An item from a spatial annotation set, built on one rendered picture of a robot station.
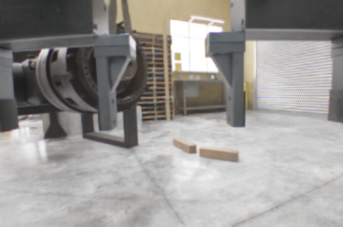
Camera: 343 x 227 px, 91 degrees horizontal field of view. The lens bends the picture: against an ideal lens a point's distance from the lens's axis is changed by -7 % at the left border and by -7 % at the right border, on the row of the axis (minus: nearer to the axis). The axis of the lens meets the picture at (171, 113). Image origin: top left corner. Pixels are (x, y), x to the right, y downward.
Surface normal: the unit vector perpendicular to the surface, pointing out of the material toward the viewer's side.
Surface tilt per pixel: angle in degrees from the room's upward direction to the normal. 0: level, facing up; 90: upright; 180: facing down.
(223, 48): 90
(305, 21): 90
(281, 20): 90
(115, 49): 90
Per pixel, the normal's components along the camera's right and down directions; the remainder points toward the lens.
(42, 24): -0.01, 0.11
